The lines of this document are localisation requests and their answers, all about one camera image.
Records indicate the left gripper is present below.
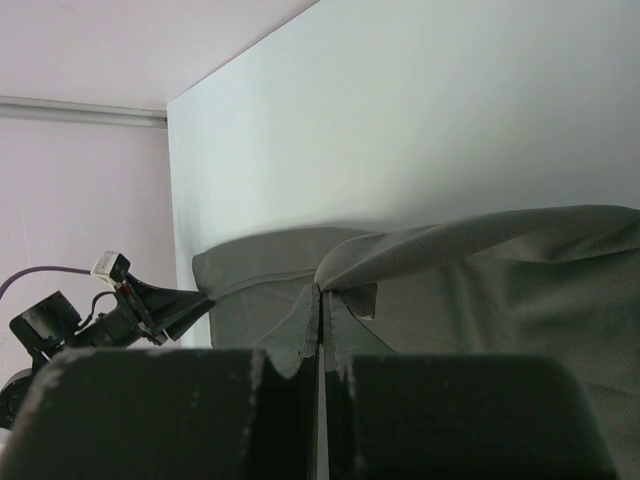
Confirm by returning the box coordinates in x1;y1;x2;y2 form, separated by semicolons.
115;273;215;346

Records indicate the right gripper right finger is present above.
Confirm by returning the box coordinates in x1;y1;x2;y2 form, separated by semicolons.
322;293;618;479

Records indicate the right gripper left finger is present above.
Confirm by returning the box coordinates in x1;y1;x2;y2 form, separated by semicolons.
1;285;320;479

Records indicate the dark grey t shirt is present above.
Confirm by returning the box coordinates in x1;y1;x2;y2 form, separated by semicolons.
192;205;639;479

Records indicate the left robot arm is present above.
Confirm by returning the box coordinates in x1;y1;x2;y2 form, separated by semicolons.
1;275;215;430

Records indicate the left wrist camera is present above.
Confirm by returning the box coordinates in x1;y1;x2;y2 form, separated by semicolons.
90;251;131;288

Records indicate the left aluminium corner post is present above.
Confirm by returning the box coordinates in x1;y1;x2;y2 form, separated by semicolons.
1;96;168;130

